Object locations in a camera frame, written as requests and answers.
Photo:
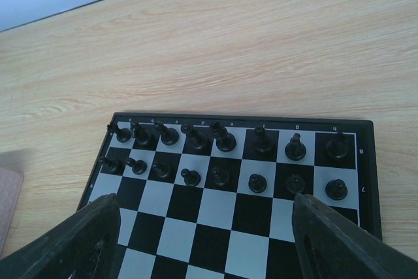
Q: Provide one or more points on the black pawn e7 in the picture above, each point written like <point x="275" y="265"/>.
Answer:
<point x="220" y="176"/>

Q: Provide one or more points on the black pawn d7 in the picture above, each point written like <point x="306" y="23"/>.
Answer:
<point x="191" y="178"/>

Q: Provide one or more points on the black knight b8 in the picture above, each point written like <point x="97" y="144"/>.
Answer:
<point x="141" y="135"/>

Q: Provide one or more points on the black pawn a7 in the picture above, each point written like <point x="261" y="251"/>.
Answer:
<point x="111" y="165"/>

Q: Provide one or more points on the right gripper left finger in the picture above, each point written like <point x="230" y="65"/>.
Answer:
<point x="82" y="246"/>

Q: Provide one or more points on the black queen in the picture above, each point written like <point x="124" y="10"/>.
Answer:
<point x="198" y="140"/>

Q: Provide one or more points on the folding magnetic chess board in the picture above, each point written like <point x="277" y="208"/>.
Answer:
<point x="170" y="230"/>

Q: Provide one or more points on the silver embossed metal tin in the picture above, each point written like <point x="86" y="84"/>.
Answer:
<point x="11" y="184"/>

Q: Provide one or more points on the black pawn f7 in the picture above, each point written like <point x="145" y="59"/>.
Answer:
<point x="257" y="183"/>

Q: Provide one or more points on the black bishop f8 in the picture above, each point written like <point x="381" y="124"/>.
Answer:
<point x="263" y="143"/>

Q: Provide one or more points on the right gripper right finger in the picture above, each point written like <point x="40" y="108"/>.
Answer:
<point x="331" y="246"/>

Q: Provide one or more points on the black knight g8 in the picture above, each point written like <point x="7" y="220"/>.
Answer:
<point x="295" y="150"/>

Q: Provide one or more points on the black bishop c8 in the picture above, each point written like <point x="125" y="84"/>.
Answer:
<point x="169" y="136"/>

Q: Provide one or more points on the black king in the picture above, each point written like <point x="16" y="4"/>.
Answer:
<point x="225" y="141"/>

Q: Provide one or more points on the black pawn b7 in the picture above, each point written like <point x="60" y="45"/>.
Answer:
<point x="137" y="166"/>

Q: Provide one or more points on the black pawn g7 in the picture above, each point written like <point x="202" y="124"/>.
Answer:
<point x="295" y="184"/>

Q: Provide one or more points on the black pawn c7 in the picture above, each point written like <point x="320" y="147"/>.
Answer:
<point x="162" y="170"/>

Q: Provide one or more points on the black rook a8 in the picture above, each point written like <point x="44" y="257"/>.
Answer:
<point x="122" y="134"/>

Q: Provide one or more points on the black pawn h7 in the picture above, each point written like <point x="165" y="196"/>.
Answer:
<point x="336" y="189"/>

